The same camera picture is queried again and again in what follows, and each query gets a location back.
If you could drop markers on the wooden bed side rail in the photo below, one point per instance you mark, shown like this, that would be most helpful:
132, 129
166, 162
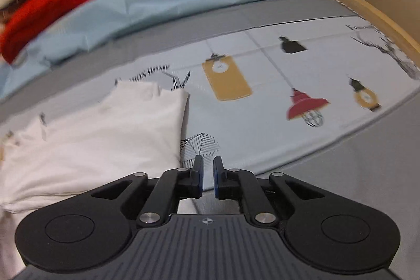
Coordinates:
390, 28

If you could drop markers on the light blue sheet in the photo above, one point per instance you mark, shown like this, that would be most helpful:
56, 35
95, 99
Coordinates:
91, 25

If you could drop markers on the patterned light blue bed runner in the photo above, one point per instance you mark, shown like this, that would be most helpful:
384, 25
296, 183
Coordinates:
264, 96

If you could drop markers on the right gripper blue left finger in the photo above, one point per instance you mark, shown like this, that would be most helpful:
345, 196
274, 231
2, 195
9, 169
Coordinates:
173, 186

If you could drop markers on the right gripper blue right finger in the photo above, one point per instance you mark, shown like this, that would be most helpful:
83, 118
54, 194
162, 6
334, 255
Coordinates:
243, 187

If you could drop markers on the white t-shirt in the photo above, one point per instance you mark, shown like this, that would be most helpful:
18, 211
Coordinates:
136, 128

